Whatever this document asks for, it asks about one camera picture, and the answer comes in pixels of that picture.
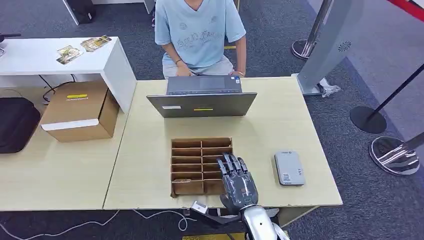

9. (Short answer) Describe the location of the person's right hand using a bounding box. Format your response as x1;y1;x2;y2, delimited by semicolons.
175;64;193;78

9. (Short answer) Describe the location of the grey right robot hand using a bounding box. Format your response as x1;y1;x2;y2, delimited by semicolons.
216;152;260;210

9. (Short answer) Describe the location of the grey laptop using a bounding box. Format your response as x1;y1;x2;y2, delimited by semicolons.
146;75;258;119

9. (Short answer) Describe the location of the person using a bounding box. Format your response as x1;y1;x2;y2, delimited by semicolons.
153;0;248;80

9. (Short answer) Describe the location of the grey card reader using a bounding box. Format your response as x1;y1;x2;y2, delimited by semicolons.
274;150;306;187

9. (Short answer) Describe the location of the wooden divided card box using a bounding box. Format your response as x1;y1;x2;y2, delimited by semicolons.
170;137;234;199

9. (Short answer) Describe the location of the yellow floor tape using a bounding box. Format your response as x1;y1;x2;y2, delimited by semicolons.
182;232;248;240

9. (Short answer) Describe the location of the clear plastic wrap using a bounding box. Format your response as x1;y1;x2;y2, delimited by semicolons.
316;77;342;98

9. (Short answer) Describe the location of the grey standing pillar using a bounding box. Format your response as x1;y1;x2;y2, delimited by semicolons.
291;0;365;97

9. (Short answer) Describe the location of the brown cardboard box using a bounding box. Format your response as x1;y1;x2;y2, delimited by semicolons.
39;80;120;144

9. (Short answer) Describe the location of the black cabinet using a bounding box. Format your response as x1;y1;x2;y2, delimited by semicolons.
62;0;98;26

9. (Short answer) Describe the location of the white side desk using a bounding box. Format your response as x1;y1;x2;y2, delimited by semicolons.
0;36;138;115

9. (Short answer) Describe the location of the black bag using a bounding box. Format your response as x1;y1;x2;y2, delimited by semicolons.
0;96;42;155

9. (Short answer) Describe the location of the chrome stanchion post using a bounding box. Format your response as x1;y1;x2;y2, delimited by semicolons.
368;132;424;177
290;0;334;62

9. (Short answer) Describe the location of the white floor cable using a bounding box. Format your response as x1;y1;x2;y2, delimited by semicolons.
0;208;198;240

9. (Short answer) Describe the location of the black cable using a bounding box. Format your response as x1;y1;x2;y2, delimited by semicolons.
38;74;77;104

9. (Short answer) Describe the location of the black stanchion post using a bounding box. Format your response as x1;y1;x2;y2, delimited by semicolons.
349;62;424;135

